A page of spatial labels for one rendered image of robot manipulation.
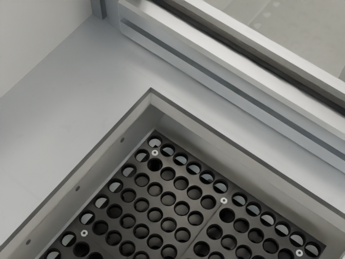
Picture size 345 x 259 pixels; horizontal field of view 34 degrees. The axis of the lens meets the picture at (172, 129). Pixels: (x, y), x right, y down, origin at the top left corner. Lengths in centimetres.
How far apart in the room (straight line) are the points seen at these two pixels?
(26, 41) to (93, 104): 7
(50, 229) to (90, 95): 13
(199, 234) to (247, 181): 11
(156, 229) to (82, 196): 10
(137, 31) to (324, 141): 18
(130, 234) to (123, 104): 11
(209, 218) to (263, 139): 8
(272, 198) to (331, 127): 15
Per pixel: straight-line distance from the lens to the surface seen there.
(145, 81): 48
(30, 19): 47
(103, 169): 54
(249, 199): 49
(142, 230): 50
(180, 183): 52
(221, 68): 45
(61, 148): 46
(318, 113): 43
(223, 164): 57
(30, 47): 49
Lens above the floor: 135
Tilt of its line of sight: 60 degrees down
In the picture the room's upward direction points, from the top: 2 degrees clockwise
